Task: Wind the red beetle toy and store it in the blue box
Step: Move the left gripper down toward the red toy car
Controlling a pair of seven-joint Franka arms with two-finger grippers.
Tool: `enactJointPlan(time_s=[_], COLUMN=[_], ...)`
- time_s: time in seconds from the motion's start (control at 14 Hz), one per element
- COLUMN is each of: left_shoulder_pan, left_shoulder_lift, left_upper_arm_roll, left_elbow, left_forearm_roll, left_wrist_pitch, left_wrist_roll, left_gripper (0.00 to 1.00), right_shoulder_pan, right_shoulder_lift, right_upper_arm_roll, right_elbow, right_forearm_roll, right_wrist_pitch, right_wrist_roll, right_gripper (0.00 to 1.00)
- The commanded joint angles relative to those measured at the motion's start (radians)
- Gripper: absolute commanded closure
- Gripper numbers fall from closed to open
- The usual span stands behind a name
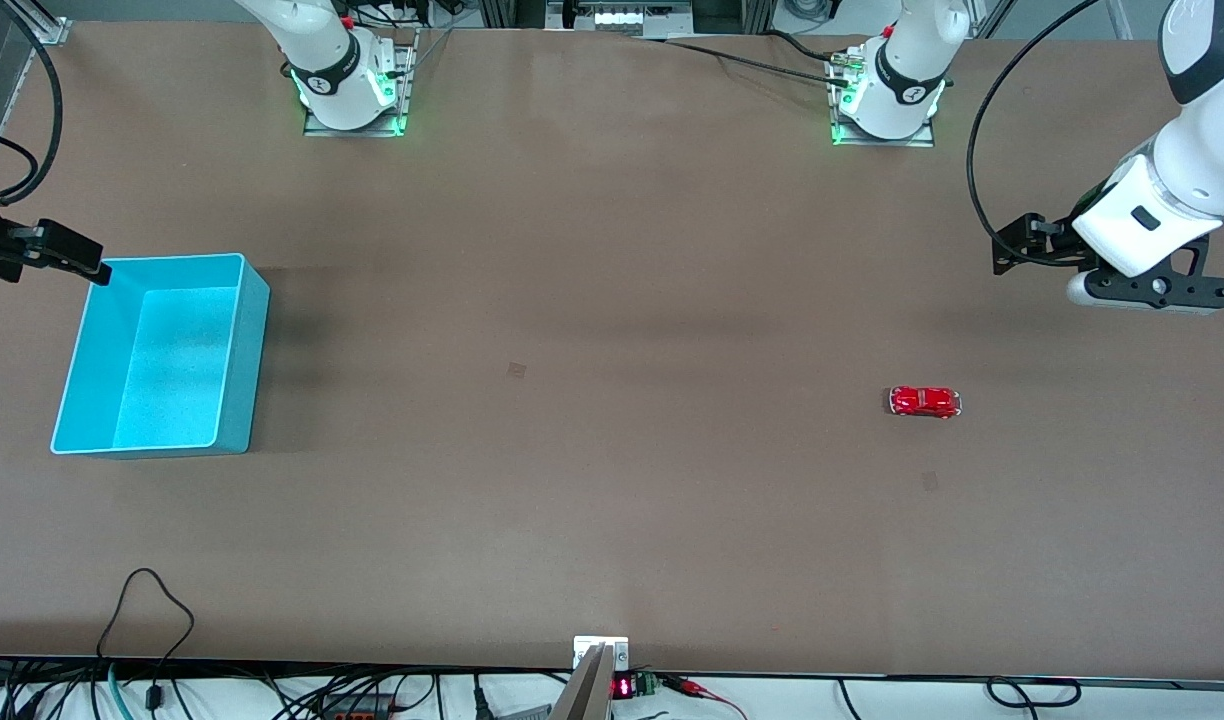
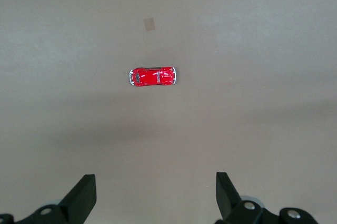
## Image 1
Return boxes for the red beetle toy car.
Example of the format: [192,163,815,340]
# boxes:
[887,385,963,419]

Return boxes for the blue plastic box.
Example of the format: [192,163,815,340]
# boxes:
[50,253,271,459]

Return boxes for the black device with white lights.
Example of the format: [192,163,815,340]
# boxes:
[547,0,693,36]

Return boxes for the red clip leads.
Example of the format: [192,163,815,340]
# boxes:
[662,675,748,720]

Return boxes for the grey metal bar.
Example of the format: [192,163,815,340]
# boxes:
[550,645,615,720]

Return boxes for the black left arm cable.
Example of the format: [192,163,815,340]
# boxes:
[966,0,1103,266]

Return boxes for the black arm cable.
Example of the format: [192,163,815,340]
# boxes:
[0,0,65,206]
[966,0,1103,266]

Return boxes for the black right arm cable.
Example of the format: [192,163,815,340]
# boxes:
[0,0,65,206]

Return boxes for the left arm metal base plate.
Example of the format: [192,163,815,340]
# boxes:
[830,45,938,149]

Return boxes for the silver aluminium frame rail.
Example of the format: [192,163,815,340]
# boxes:
[0,0,73,46]

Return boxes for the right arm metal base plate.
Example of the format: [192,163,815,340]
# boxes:
[302,28,420,138]

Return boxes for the black cable on table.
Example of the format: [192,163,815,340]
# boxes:
[637,30,858,87]

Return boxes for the black coiled cable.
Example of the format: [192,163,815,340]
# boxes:
[986,677,1083,709]

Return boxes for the thin black looped cable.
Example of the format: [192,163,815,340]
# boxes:
[96,567,196,713]

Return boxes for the white metal bracket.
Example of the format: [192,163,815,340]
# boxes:
[573,636,630,671]

